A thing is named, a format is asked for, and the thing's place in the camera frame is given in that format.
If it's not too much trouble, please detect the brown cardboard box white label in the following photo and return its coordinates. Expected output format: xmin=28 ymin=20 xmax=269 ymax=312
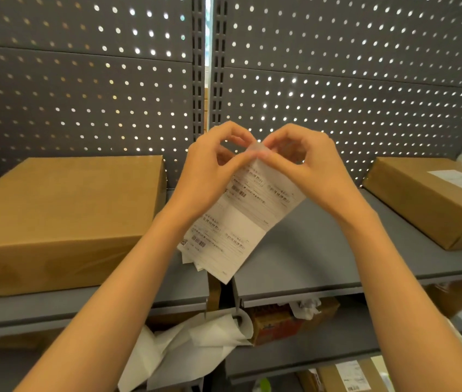
xmin=362 ymin=157 xmax=462 ymax=251

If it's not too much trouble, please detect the flat cardboard box with label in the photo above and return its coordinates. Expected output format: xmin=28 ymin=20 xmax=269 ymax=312
xmin=296 ymin=357 xmax=392 ymax=392

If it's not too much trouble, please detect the small crumpled white paper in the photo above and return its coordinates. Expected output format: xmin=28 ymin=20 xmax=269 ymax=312
xmin=289 ymin=297 xmax=322 ymax=321

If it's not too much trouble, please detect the grey perforated pegboard panel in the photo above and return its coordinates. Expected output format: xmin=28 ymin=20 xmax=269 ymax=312
xmin=0 ymin=0 xmax=196 ymax=188
xmin=223 ymin=0 xmax=462 ymax=188

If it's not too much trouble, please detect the grey metal shelf board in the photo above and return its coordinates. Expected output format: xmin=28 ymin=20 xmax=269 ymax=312
xmin=231 ymin=188 xmax=462 ymax=309
xmin=0 ymin=189 xmax=211 ymax=343
xmin=224 ymin=301 xmax=381 ymax=384

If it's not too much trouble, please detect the white backing paper roll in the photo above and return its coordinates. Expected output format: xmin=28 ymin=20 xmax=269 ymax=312
xmin=117 ymin=308 xmax=254 ymax=392

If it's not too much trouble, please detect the person's left hand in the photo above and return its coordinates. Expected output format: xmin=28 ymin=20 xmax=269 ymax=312
xmin=175 ymin=121 xmax=258 ymax=219

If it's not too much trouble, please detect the grey slotted shelf upright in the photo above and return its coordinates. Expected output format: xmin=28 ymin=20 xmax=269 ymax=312
xmin=210 ymin=0 xmax=229 ymax=129
xmin=191 ymin=0 xmax=207 ymax=144

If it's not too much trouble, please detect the orange printed cardboard box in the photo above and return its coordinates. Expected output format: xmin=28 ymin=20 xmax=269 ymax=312
xmin=249 ymin=297 xmax=341 ymax=347

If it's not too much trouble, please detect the large plain brown cardboard box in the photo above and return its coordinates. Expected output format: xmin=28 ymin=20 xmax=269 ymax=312
xmin=0 ymin=155 xmax=167 ymax=301

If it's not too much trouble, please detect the person's right forearm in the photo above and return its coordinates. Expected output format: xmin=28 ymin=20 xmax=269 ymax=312
xmin=331 ymin=200 xmax=462 ymax=392

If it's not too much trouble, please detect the person's left forearm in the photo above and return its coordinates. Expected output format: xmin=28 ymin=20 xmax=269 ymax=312
xmin=14 ymin=202 xmax=216 ymax=392

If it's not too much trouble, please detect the person's right hand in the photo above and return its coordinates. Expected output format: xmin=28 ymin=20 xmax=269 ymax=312
xmin=255 ymin=123 xmax=373 ymax=230

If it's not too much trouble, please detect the white printed shipping label strip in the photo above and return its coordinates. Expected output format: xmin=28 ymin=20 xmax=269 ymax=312
xmin=177 ymin=144 xmax=307 ymax=285

